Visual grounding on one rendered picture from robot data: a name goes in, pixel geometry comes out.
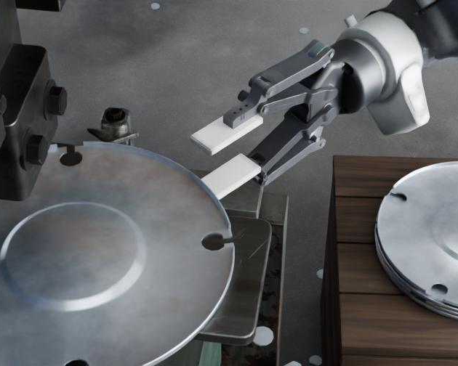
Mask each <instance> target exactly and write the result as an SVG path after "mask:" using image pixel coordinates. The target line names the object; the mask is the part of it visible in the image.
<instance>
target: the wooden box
mask: <svg viewBox="0 0 458 366"><path fill-rule="evenodd" d="M451 161H458V158H413V157H386V156H360V155H334V156H333V162H332V163H333V174H332V188H331V197H330V204H329V220H328V227H327V235H326V250H325V258H324V273H323V281H322V289H321V356H322V366H458V320H454V319H452V318H449V317H445V316H443V315H440V314H437V313H435V312H433V311H431V310H429V309H427V308H425V307H423V306H421V305H420V304H418V303H417V302H415V301H414V300H412V299H411V298H409V297H408V296H407V295H406V294H405V293H403V292H402V291H401V290H400V289H399V288H398V287H397V286H396V285H395V284H394V283H393V281H392V280H391V279H390V278H389V277H388V275H387V273H386V272H385V270H384V269H383V267H382V265H381V263H380V261H379V258H378V255H377V250H376V246H375V244H376V243H375V236H374V231H375V224H376V219H377V214H378V211H379V207H380V205H381V202H382V200H383V198H384V196H387V195H388V194H389V193H390V191H391V190H392V188H393V185H394V184H395V183H396V182H398V181H399V180H400V179H402V178H403V177H405V176H406V175H407V174H410V173H411V172H413V171H416V170H417V169H420V168H423V167H425V166H430V165H433V164H437V163H444V162H451Z"/></svg>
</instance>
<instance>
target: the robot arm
mask: <svg viewBox="0 0 458 366"><path fill-rule="evenodd" d="M344 21H345V23H346V25H347V27H348V28H347V29H346V30H344V31H343V32H342V33H341V34H340V36H339V38H338V39H337V40H336V43H334V44H332V45H331V46H327V45H325V44H324V43H322V42H320V41H319V40H317V39H316V38H315V39H313V40H312V41H311V42H310V43H309V44H308V45H307V46H306V47H305V48H304V49H302V50H301V51H299V52H298V53H296V54H293V55H292V56H290V57H288V58H286V59H285V60H282V61H280V62H279V63H277V64H275V65H273V66H271V67H270V68H268V69H266V70H264V71H262V72H261V73H258V74H257V75H255V76H253V77H251V78H250V80H249V83H248V85H249V87H251V90H250V93H248V92H247V91H245V90H241V91H240V93H239V94H238V99H239V100H240V101H241V103H239V104H237V105H236V106H235V107H232V108H231V109H229V110H228V111H227V112H226V113H225V114H224V115H223V116H222V117H220V118H218V119H217V120H216V121H214V122H212V123H210V124H209V125H208V126H205V127H204V128H202V129H201V130H199V131H197V132H196V133H195V134H193V135H191V136H190V141H191V142H192V143H193V144H195V145H196V146H198V147H200V148H201V149H202V150H203V151H204V152H206V153H208V154H209V155H213V154H215V153H217V152H218V151H220V150H221V149H222V148H224V147H226V146H228V145H229V144H230V143H232V142H234V141H236V140H237V139H238V138H240V137H242V136H243V135H245V134H246V133H248V132H249V131H251V130H252V129H254V128H256V127H257V126H259V125H260V124H262V117H260V116H259V115H258V114H260V115H266V114H268V113H272V112H275V111H278V110H283V109H285V108H288V107H291V108H290V109H288V110H287V111H286V112H285V114H284V120H283V121H282V122H281V123H280V124H279V125H278V126H277V127H276V128H275V129H274V130H272V131H271V132H270V133H269V135H267V136H266V138H264V139H263V140H262V141H261V143H259V144H258V145H257V146H256V147H255V148H254V149H253V150H252V151H251V152H250V153H249V154H248V155H247V156H245V155H243V154H239V155H237V156H236V157H234V158H233V159H231V160H229V161H228V162H227V163H225V164H223V165H222V166H220V167H219V168H217V169H216V170H214V171H213V172H212V173H210V174H208V175H206V176H205V177H204V178H202V179H201V180H202V181H203V182H204V183H205V184H206V185H207V186H208V187H209V188H210V189H211V191H212V192H213V193H214V194H215V195H216V196H217V198H218V199H221V198H223V197H224V196H226V195H227V194H228V193H230V192H232V191H233V190H236V189H237V188H239V187H240V186H241V185H242V184H245V183H246V182H248V181H249V180H250V179H253V180H254V181H256V183H258V184H260V185H261V186H263V187H265V186H266V185H268V184H269V183H271V182H272V181H273V180H274V179H276V178H277V177H278V176H280V175H281V174H282V173H283V172H285V171H286V170H288V169H289V168H291V167H292V166H293V165H294V164H295V163H297V162H298V161H300V160H301V159H303V158H304V157H305V156H306V155H308V154H309V153H311V152H313V151H316V150H319V149H321V148H322V147H323V146H324V145H325V143H326V140H325V139H323V138H322V137H321V132H322V130H323V127H324V126H326V125H328V124H329V123H330V122H331V121H332V119H333V118H334V117H335V116H336V115H340V114H351V113H356V112H358V111H359V110H361V109H362V108H364V107H367V109H368V111H369V112H370V114H371V116H372V118H373V119H374V121H375V122H376V124H377V125H378V127H379V129H380V131H381V132H382V133H383V134H384V135H387V136H388V135H393V134H401V133H406V132H410V131H412V130H414V129H416V128H418V127H420V126H422V125H424V124H425V123H427V122H428V120H429V118H430V115H429V111H428V108H427V102H426V98H425V92H424V88H423V84H422V74H421V70H422V69H423V68H426V67H428V66H431V65H436V64H438V63H439V62H440V61H443V62H447V63H458V0H392V1H391V2H390V3H389V4H388V6H387V7H385V8H382V9H378V10H374V11H372V12H370V13H369V14H368V15H367V16H365V18H364V19H362V20H360V21H358V22H357V21H356V19H355V18H354V16H353V15H351V16H349V17H348V18H346V19H344ZM266 82H270V84H267V83H266ZM296 117H297V118H296Z"/></svg>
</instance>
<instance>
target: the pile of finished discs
mask: <svg viewBox="0 0 458 366"><path fill-rule="evenodd" d="M374 236H375V243H376V244H375V246H376V250H377V255H378V258H379V261H380V263H381V265H382V267H383V269H384V270H385V272H386V273H387V275H388V277H389V278H390V279H391V280H392V281H393V283H394V284H395V285H396V286H397V287H398V288H399V289H400V290H401V291H402V292H403V293H405V294H406V295H407V296H408V297H409V298H411V299H412V300H414V301H415V302H417V303H418V304H420V305H421V306H423V307H425V308H427V309H429V310H431V311H433V312H435V313H437V314H440V315H443V316H445V317H449V318H452V319H454V320H458V161H451V162H444V163H437V164H433V165H430V166H425V167H423V168H420V169H417V170H416V171H413V172H411V173H410V174H407V175H406V176H405V177H403V178H402V179H400V180H399V181H398V182H396V183H395V184H394V185H393V188H392V190H391V191H390V193H389V194H388V195H387V196H384V198H383V200H382V202H381V205H380V207H379V211H378V214H377V219H376V224H375V231H374Z"/></svg>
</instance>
